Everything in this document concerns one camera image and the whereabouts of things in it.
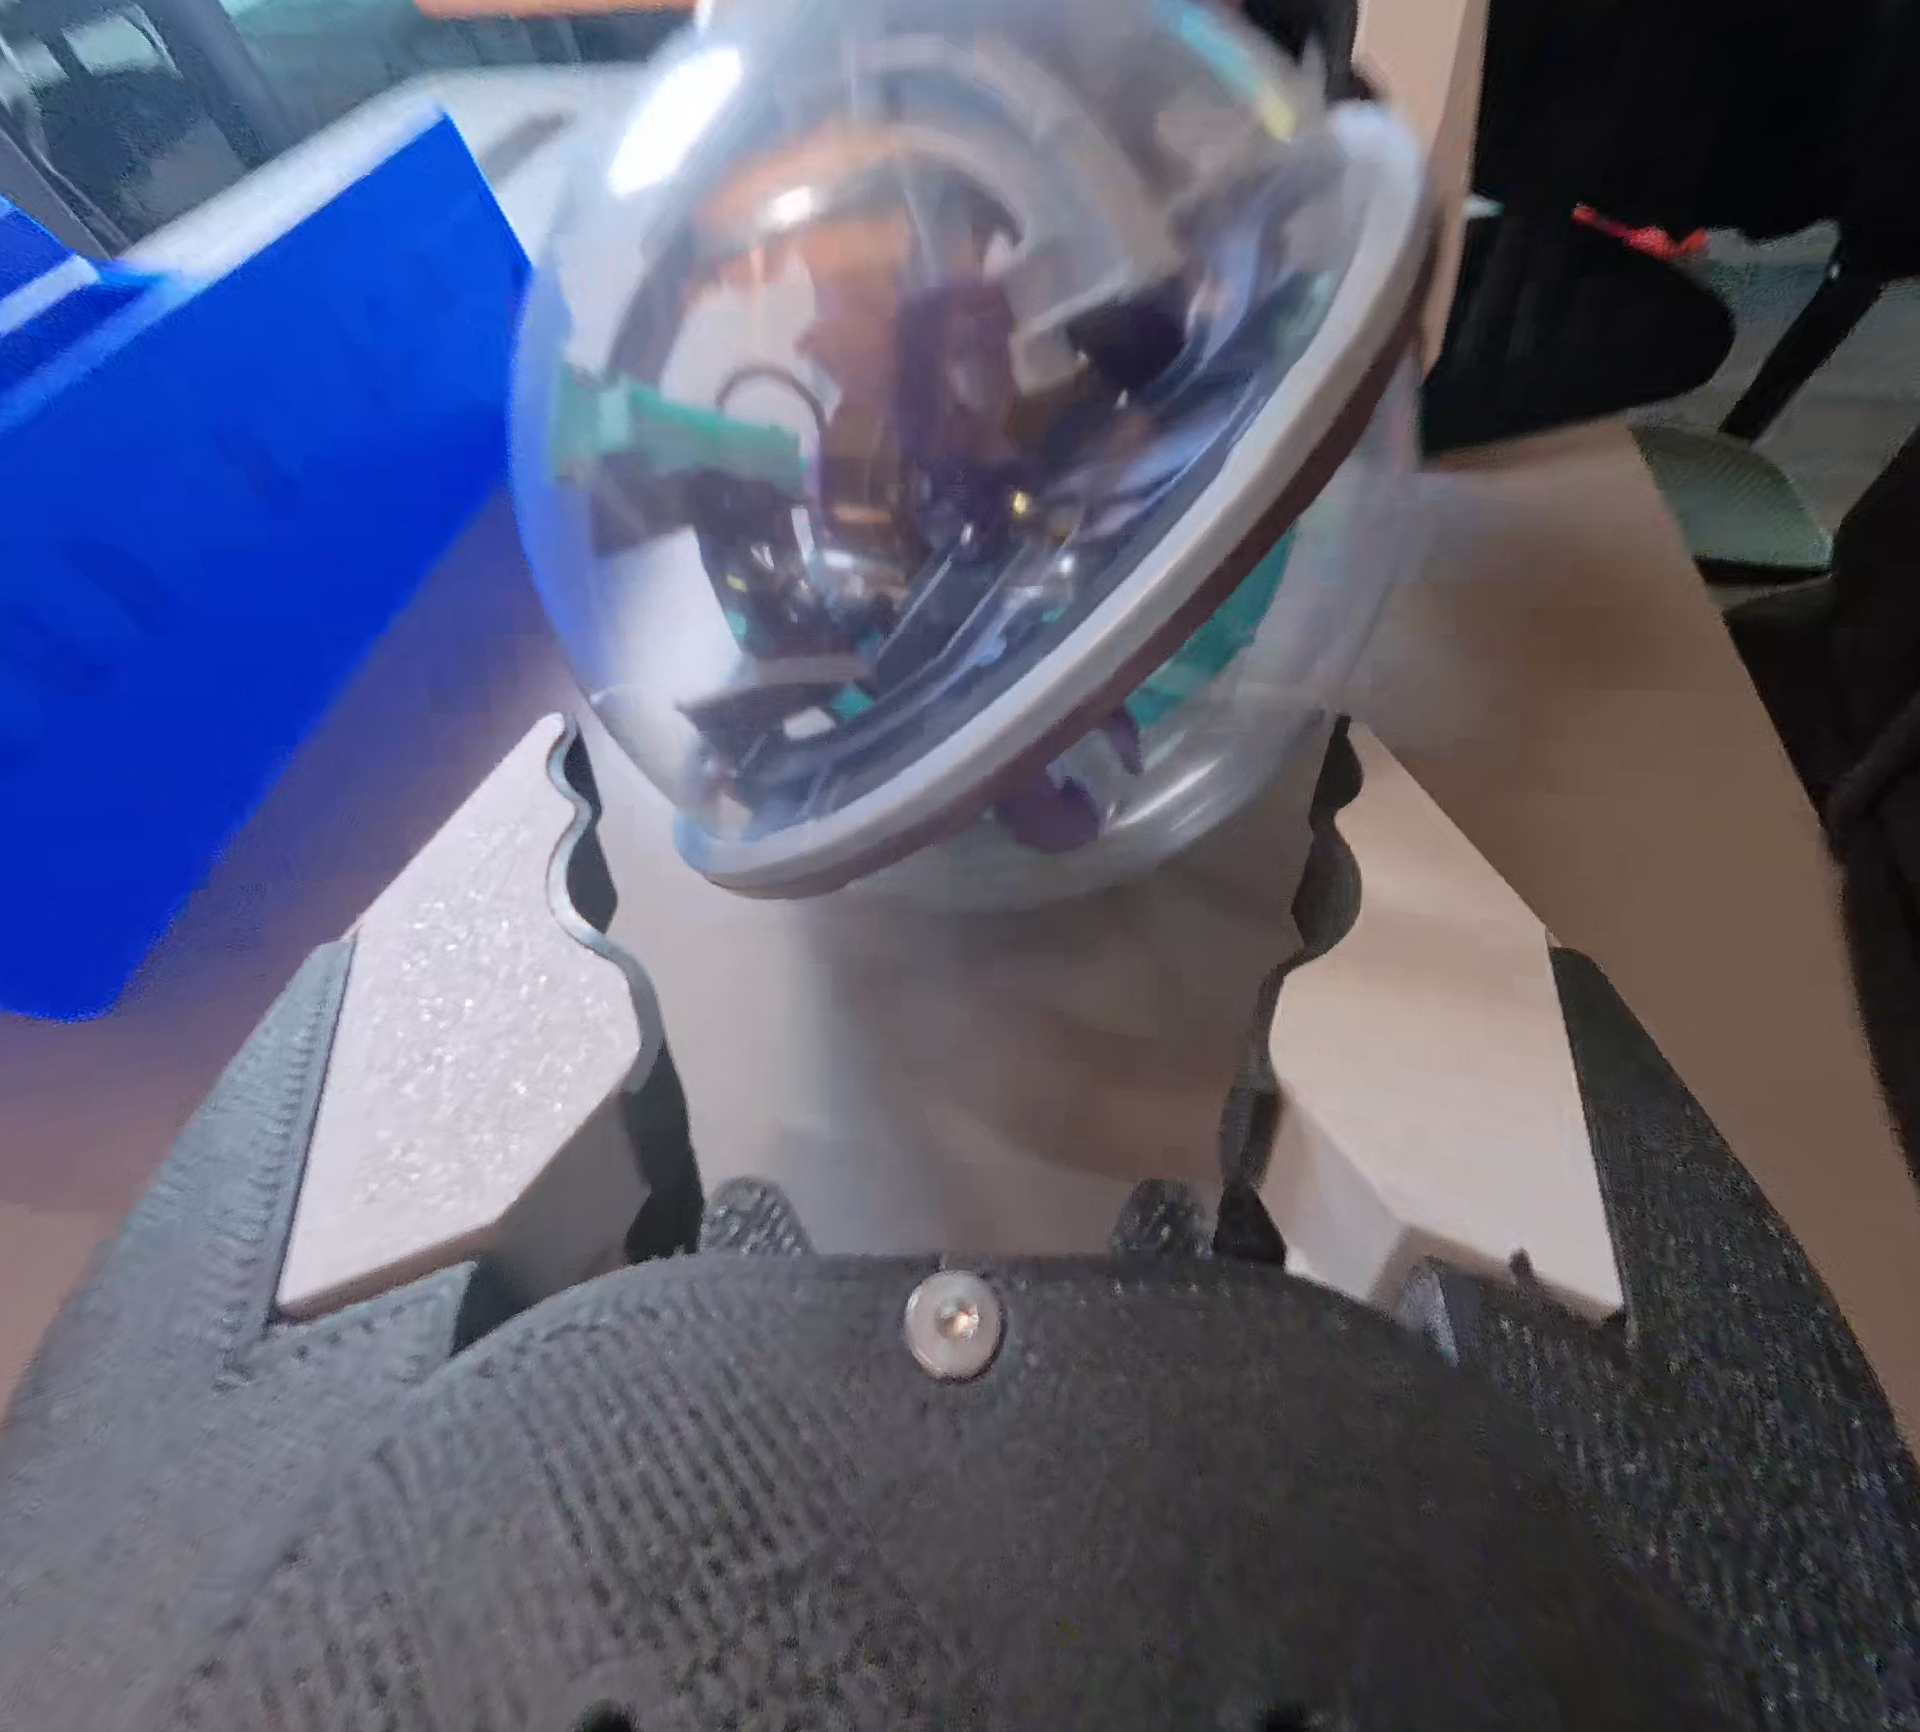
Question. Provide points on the clear plastic maze ball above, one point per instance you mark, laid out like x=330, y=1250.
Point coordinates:
x=960, y=411

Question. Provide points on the pale green chair seat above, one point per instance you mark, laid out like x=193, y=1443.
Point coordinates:
x=1739, y=499

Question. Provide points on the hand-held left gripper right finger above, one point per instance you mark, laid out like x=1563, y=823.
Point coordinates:
x=1440, y=1086

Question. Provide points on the black chair seat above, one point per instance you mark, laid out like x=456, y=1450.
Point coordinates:
x=1576, y=337

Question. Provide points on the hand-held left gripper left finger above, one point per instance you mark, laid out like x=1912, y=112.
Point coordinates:
x=452, y=1086

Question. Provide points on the blue plastic bin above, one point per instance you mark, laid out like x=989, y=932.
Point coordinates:
x=226, y=533

